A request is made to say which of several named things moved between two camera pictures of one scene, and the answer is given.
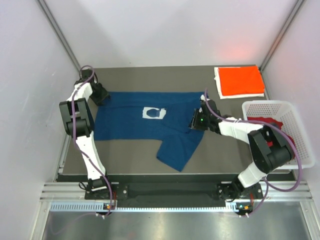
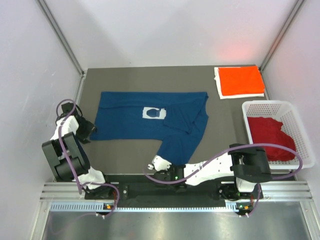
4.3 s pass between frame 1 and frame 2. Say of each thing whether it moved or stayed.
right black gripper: moved
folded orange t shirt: stayed
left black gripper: moved
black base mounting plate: stayed
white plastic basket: stayed
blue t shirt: stayed
